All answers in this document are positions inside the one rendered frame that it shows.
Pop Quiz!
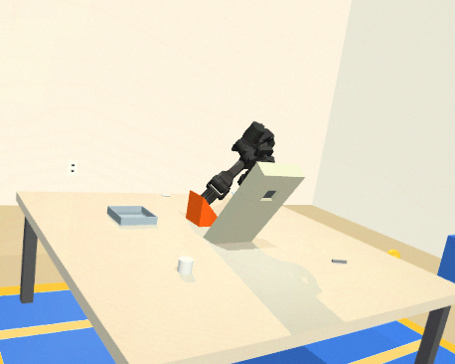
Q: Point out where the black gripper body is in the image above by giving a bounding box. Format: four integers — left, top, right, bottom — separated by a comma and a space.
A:
237, 145, 274, 186

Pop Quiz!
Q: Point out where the small white cylinder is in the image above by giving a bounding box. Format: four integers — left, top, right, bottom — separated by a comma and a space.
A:
177, 257, 194, 274

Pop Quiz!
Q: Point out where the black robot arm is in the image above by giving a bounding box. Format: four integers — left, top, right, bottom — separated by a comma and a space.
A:
200, 121, 275, 205

